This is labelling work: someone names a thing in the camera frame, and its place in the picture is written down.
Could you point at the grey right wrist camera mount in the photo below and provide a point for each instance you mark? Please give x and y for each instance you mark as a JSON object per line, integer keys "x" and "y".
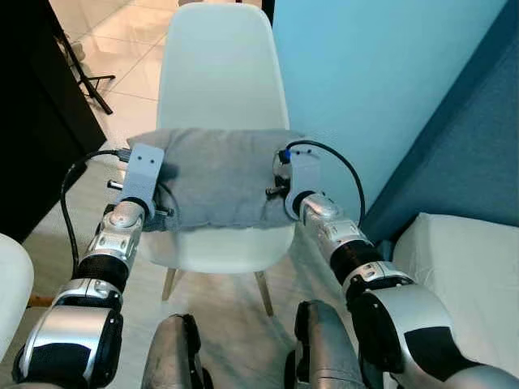
{"x": 302, "y": 174}

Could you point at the grey robot leg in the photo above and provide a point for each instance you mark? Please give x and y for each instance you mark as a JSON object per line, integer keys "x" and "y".
{"x": 324, "y": 348}
{"x": 174, "y": 356}

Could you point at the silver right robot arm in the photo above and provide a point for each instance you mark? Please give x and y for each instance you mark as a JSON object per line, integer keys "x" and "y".
{"x": 340, "y": 239}

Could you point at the white bed mattress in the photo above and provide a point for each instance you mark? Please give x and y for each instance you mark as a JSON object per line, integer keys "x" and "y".
{"x": 462, "y": 267}

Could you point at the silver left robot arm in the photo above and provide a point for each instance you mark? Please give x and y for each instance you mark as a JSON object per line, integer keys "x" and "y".
{"x": 113, "y": 243}

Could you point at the white plastic chair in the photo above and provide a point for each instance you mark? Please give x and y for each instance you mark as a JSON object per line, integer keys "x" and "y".
{"x": 219, "y": 73}

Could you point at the white rounded object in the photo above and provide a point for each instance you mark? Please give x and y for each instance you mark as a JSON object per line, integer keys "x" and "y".
{"x": 12, "y": 292}

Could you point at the grey right robot leg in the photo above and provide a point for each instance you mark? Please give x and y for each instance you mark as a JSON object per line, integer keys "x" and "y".
{"x": 324, "y": 348}

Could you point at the black door frame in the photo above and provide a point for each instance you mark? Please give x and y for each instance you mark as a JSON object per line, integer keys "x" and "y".
{"x": 268, "y": 10}

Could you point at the black metal stand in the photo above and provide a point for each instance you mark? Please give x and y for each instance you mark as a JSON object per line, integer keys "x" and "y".
{"x": 85, "y": 79}

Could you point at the grey left robot leg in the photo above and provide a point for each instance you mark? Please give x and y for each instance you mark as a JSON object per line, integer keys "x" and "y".
{"x": 174, "y": 356}

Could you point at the grey pillow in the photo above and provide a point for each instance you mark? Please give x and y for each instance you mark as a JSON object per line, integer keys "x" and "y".
{"x": 219, "y": 178}

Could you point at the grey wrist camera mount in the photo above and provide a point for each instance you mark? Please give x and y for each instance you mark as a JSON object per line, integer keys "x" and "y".
{"x": 302, "y": 174}
{"x": 144, "y": 174}

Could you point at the dark cabinet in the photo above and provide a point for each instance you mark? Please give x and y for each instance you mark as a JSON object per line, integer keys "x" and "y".
{"x": 32, "y": 105}

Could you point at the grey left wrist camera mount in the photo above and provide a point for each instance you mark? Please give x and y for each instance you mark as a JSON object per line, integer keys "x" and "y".
{"x": 144, "y": 174}

